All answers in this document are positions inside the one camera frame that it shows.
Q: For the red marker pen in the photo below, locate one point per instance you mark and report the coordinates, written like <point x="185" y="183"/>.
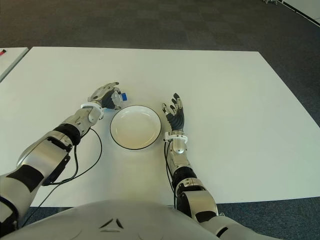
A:
<point x="3" y="52"/>

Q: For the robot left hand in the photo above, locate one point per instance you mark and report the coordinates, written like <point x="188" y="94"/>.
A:
<point x="102" y="92"/>

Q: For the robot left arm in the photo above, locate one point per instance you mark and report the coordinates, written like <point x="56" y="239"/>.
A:
<point x="45" y="155"/>

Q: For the white side table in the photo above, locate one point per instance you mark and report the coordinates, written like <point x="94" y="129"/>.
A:
<point x="11" y="62"/>

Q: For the grey robot torso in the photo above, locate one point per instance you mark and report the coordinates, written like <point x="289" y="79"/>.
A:
<point x="140" y="220"/>

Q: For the white plate black rim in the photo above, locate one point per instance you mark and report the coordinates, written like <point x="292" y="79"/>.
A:
<point x="136" y="128"/>

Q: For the clear water bottle blue cap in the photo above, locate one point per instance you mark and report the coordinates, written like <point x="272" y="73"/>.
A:
<point x="124" y="97"/>

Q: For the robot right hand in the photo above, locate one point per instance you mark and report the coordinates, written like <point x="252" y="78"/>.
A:
<point x="178" y="120"/>

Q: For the grey chair base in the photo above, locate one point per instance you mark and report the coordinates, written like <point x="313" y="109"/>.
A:
<point x="269" y="1"/>

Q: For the white board with dark edge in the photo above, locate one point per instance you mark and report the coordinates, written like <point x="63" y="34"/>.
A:
<point x="307" y="8"/>

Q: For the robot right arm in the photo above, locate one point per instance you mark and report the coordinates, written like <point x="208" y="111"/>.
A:
<point x="180" y="155"/>

